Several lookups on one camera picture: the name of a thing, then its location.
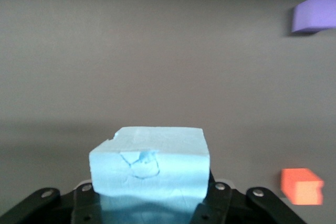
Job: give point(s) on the purple foam block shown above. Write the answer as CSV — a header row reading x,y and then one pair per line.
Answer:
x,y
315,14

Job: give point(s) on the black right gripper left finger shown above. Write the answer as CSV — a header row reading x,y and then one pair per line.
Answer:
x,y
85,203

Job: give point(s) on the light blue foam block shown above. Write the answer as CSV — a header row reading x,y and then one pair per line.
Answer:
x,y
157,161

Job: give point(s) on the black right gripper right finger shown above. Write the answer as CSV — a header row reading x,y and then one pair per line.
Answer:
x,y
218,203

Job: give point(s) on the orange foam block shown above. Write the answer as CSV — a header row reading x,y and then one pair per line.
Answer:
x,y
302,187

